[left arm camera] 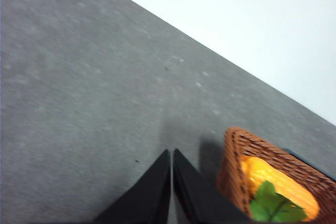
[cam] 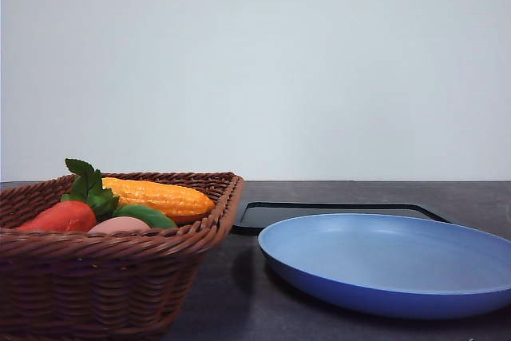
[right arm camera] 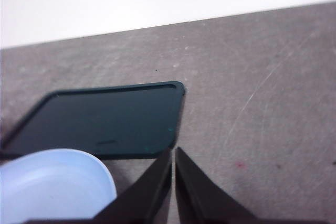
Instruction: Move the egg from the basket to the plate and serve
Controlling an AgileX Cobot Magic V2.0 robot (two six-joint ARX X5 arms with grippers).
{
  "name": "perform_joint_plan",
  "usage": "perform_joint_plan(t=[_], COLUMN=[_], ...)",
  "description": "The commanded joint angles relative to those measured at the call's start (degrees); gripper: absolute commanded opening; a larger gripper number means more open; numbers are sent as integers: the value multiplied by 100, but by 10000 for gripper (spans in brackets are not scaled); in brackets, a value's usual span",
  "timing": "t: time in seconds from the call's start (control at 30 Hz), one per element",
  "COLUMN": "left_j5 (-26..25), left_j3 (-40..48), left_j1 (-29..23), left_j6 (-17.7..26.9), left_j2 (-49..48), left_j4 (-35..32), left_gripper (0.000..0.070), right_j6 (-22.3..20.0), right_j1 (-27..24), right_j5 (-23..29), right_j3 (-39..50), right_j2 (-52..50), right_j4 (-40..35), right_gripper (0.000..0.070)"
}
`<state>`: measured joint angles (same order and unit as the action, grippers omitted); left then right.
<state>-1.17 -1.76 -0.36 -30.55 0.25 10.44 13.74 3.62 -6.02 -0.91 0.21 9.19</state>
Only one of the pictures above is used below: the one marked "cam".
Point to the brown egg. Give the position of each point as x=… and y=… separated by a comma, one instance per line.
x=120, y=224

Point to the blue round plate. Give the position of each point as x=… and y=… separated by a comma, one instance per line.
x=391, y=266

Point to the brown wicker basket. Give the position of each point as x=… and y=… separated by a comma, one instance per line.
x=103, y=286

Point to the black rectangular tray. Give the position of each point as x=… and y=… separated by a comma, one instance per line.
x=258, y=217

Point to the green plastic pepper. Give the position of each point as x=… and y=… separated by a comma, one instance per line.
x=152, y=217

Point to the yellow plastic corn cob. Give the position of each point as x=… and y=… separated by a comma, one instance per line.
x=132, y=193

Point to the green carrot leaves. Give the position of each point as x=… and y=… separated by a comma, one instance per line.
x=88, y=188

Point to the red plastic carrot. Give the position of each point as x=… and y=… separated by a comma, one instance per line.
x=69, y=216

